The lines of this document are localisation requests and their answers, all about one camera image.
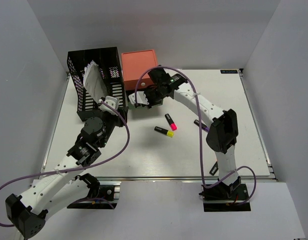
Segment coral top drawer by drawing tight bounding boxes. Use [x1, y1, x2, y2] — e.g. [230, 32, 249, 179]
[124, 75, 154, 91]

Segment yellow bottom drawer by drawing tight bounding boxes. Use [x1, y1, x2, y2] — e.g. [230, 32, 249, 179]
[128, 97, 163, 109]

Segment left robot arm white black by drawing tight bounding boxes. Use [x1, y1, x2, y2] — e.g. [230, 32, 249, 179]
[6, 102, 127, 240]

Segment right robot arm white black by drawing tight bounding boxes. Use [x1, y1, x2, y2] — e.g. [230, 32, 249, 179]
[145, 66, 241, 200]

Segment pink black highlighter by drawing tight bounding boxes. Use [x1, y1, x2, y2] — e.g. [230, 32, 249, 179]
[165, 113, 177, 131]

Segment coral drawer cabinet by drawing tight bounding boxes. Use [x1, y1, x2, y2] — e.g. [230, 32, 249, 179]
[121, 49, 158, 83]

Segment yellow black highlighter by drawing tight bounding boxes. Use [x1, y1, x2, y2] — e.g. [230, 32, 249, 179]
[154, 126, 174, 138]

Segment white paper stack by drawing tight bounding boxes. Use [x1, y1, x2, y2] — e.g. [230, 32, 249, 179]
[83, 60, 108, 103]

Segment purple black highlighter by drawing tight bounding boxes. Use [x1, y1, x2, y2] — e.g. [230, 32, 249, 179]
[193, 119, 209, 132]

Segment black mesh file organizer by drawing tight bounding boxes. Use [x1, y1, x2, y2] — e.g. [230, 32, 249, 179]
[67, 46, 128, 122]

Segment orange black highlighter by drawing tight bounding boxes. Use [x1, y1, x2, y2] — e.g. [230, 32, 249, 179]
[209, 161, 218, 176]

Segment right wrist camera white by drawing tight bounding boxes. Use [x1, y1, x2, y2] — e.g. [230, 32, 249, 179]
[128, 91, 149, 107]

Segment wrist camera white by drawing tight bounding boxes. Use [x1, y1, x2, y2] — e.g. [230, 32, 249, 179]
[98, 95, 119, 115]
[128, 91, 149, 107]

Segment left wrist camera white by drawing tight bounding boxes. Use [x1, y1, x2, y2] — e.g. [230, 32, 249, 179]
[98, 95, 119, 115]

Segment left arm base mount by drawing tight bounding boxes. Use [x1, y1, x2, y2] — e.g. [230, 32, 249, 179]
[67, 173, 120, 210]

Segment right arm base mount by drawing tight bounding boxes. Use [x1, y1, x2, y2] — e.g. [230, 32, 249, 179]
[199, 183, 251, 213]

